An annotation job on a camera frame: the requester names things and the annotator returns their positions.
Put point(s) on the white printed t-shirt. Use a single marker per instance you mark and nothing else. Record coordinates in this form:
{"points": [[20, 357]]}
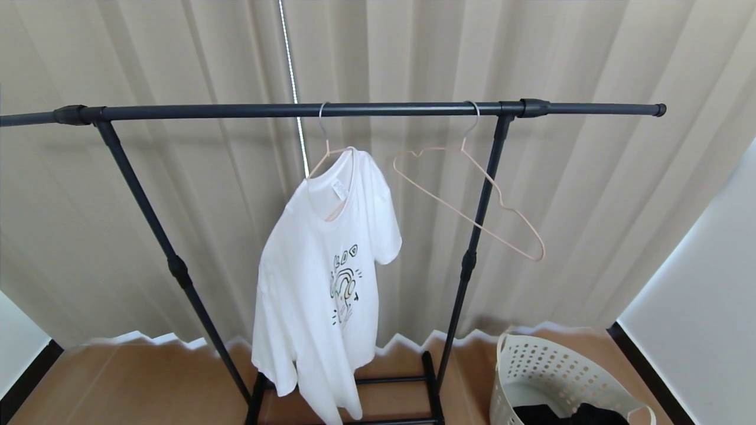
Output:
{"points": [[301, 295]]}

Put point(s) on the black clothes rack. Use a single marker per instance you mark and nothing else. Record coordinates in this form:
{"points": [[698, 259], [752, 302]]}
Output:
{"points": [[236, 111]]}

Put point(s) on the beige curtain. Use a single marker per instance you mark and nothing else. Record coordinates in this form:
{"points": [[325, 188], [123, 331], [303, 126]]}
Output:
{"points": [[177, 236]]}

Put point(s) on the black garment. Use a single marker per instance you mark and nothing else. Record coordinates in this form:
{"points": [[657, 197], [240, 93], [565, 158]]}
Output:
{"points": [[590, 414]]}

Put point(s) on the pink clothes hanger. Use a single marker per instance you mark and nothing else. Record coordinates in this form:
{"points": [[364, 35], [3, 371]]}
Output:
{"points": [[538, 251], [323, 127]]}

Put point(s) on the white laundry basket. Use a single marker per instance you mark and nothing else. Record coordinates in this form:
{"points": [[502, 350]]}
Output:
{"points": [[555, 372]]}

